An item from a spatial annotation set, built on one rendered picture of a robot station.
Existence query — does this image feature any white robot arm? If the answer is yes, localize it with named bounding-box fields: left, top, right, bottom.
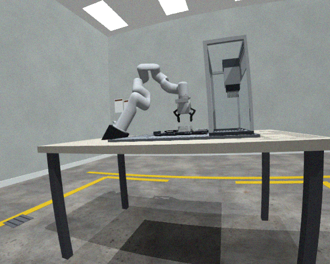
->
left=113, top=64, right=190, bottom=133

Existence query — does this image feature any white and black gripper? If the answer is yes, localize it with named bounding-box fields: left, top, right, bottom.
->
left=173, top=100, right=196, bottom=122

